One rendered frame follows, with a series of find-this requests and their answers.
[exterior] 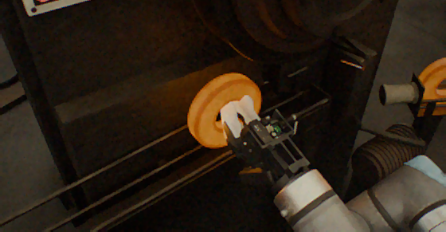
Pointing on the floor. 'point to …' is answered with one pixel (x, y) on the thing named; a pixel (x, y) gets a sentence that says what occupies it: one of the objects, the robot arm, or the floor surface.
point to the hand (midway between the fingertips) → (225, 104)
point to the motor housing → (380, 159)
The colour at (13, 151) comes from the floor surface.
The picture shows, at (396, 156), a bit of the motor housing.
